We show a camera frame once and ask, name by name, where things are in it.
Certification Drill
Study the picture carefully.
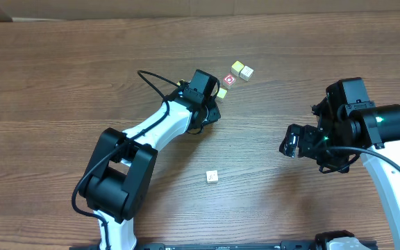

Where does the yellow block middle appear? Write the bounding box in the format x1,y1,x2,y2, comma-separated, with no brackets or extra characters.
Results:
215,87,228,102

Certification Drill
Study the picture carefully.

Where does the yellow block upper right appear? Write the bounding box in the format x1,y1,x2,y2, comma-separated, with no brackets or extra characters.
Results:
231,60,244,76

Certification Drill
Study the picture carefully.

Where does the white block yellow S side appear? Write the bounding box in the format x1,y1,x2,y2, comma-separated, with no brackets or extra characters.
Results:
206,170,219,183

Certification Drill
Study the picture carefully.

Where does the red circle picture block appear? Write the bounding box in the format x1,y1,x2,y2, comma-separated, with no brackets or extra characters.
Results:
223,74,236,90

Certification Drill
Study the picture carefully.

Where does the white block upper right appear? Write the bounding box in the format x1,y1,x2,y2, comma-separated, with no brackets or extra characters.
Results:
240,65,253,81

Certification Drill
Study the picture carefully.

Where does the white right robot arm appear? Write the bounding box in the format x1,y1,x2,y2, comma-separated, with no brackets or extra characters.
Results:
279,77,400,249

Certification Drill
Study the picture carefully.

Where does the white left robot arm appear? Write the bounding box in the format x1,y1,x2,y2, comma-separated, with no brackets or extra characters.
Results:
71,69,221,249

